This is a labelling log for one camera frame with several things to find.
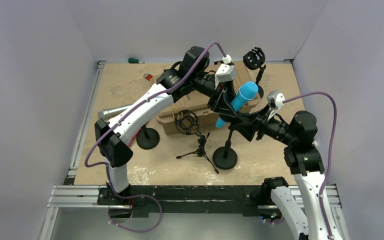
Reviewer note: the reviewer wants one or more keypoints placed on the red small tool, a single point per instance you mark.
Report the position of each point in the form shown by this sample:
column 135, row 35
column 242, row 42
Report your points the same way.
column 148, row 76

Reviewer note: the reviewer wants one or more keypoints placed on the black shock mount round-base stand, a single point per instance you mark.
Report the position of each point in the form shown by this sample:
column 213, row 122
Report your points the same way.
column 255, row 60

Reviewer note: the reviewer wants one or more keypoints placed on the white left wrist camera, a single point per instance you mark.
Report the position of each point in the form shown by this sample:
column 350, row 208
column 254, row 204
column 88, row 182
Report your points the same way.
column 226, row 72

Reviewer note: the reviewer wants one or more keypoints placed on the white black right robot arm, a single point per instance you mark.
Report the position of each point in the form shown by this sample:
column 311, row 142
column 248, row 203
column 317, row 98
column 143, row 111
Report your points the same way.
column 315, row 220

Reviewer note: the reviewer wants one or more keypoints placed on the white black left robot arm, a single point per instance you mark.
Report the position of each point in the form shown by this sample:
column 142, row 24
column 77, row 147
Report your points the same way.
column 113, row 136

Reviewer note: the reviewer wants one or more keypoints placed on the black clip stand for blue microphone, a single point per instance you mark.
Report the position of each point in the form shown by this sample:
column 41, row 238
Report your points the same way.
column 224, row 157

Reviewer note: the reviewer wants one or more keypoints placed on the tan plastic tool case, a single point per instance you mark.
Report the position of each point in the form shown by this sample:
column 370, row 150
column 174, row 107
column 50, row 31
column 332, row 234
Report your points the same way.
column 197, row 103

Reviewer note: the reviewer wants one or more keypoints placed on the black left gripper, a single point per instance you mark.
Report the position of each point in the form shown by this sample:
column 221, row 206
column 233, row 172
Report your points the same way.
column 220, row 105

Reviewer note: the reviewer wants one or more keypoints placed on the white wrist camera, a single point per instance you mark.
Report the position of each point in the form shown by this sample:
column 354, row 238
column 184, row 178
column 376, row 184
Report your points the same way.
column 226, row 72
column 275, row 100

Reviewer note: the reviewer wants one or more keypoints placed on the green screwdriver handle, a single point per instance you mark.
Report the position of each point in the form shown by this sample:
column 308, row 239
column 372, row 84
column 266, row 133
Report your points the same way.
column 132, row 60

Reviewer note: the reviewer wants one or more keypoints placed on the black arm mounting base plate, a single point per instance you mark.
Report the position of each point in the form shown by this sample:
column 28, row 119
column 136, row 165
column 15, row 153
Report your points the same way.
column 246, row 200

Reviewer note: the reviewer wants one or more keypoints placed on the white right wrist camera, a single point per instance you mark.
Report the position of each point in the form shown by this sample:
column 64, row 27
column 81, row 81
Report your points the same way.
column 275, row 100

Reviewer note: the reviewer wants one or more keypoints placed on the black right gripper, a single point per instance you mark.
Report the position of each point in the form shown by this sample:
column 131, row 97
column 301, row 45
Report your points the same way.
column 251, row 122

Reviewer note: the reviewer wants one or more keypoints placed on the silver microphone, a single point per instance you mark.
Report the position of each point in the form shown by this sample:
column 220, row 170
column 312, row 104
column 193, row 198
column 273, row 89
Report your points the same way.
column 111, row 112

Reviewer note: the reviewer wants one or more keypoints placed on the blue microphone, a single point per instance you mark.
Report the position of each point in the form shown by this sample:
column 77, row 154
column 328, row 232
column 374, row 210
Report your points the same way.
column 246, row 93

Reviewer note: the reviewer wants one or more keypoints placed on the black stand for cream microphone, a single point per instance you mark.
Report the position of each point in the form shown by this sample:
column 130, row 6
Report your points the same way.
column 147, row 138

